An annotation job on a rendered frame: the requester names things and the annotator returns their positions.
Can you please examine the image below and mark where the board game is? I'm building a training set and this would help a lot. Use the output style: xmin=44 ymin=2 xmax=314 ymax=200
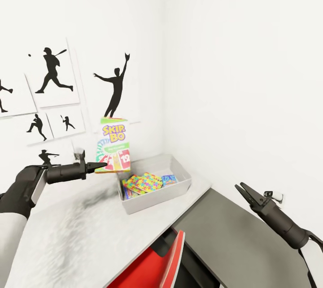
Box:
xmin=94 ymin=117 xmax=131 ymax=174
xmin=161 ymin=175 xmax=177 ymax=188
xmin=122 ymin=178 xmax=141 ymax=200

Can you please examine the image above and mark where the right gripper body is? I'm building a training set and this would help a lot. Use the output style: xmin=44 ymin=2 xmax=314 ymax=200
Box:
xmin=251 ymin=199 xmax=293 ymax=235

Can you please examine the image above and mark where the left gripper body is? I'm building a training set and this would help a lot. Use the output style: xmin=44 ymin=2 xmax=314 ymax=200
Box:
xmin=61 ymin=159 xmax=87 ymax=182

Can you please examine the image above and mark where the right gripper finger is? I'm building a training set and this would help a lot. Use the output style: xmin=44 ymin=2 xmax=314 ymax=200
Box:
xmin=234 ymin=184 xmax=256 ymax=209
xmin=240 ymin=182 xmax=270 ymax=206

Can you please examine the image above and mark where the jigsaw puzzle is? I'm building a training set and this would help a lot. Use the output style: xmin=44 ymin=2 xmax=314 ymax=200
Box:
xmin=135 ymin=173 xmax=163 ymax=193
xmin=123 ymin=175 xmax=146 ymax=195

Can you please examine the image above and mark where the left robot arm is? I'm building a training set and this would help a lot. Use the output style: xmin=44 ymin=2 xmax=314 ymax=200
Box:
xmin=0 ymin=148 xmax=107 ymax=288

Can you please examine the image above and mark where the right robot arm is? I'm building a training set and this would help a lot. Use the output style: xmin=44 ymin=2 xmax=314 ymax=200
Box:
xmin=234 ymin=182 xmax=323 ymax=288

